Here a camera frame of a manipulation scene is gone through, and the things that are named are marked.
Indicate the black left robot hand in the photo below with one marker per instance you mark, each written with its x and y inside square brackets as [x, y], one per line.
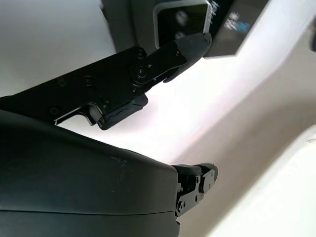
[313, 42]

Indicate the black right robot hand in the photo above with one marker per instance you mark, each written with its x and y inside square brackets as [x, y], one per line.
[74, 185]

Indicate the black RealSense box lid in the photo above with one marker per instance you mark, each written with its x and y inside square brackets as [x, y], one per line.
[227, 29]

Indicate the small silver depth camera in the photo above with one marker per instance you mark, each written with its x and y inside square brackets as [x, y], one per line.
[182, 22]

